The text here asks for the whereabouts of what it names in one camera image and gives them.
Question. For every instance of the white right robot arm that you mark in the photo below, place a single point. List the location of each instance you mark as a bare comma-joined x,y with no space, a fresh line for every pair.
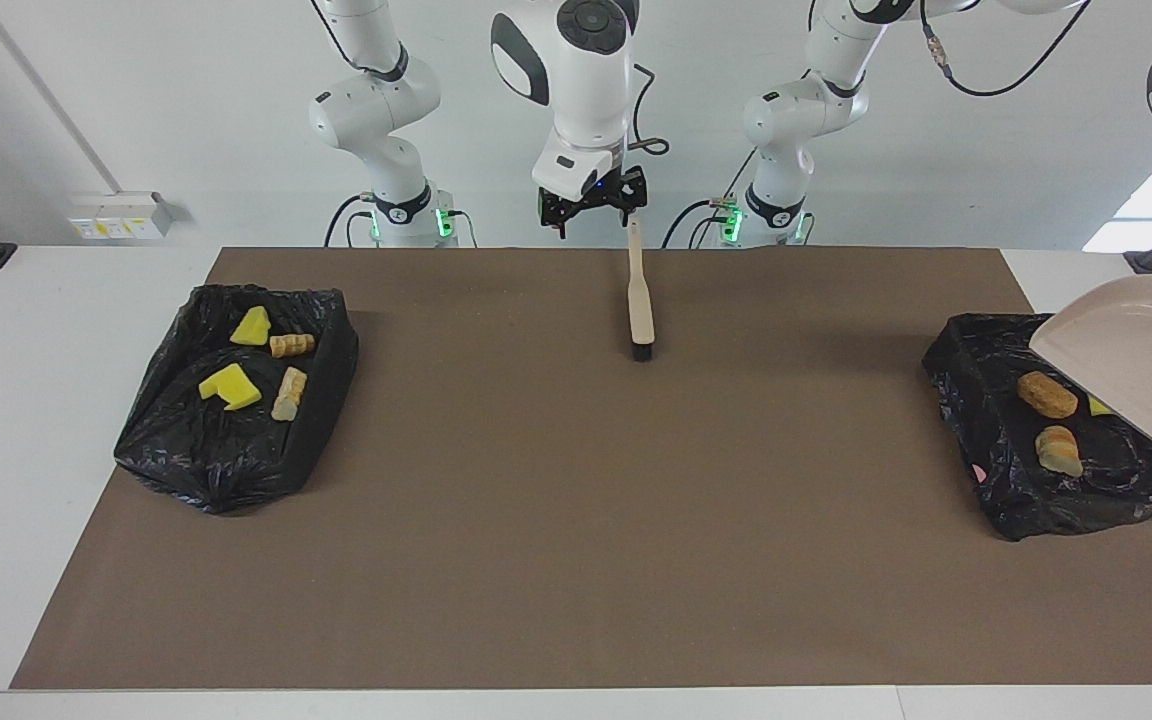
586,80

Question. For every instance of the black bag covered bin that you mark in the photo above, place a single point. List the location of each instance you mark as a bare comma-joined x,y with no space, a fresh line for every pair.
1026,490

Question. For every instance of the yellow green sponge wedge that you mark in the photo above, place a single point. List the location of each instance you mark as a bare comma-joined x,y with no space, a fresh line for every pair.
252,328

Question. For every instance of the white wall power outlet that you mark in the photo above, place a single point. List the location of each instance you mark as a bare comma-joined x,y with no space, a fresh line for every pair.
121,225

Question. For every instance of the small yellow green sponge piece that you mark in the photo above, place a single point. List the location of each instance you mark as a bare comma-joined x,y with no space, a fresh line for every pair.
1097,406

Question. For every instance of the open bin with black bag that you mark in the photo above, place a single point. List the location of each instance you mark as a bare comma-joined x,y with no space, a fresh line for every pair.
216,460

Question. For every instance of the brown oval bread roll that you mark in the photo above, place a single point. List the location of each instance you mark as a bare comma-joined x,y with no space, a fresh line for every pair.
1046,394

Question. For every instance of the beige rock piece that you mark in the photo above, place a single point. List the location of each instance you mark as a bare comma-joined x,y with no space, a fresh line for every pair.
1059,450

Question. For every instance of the brown table mat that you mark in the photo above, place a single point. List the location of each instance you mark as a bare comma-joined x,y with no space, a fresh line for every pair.
436,600

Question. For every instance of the notched yellow sponge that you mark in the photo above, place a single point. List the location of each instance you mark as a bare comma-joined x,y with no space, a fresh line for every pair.
228,387

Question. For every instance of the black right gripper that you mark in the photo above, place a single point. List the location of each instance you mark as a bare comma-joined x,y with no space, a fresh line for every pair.
596,195

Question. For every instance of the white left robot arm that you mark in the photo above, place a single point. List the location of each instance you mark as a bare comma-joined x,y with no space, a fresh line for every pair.
806,120

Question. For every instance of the beige plastic dustpan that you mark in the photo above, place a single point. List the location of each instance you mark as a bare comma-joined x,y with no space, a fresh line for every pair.
1136,350

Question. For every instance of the ridged golden pastry piece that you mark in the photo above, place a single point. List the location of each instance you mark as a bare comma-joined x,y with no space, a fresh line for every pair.
292,346

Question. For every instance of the beige hand brush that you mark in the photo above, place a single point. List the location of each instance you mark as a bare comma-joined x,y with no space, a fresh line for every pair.
641,300

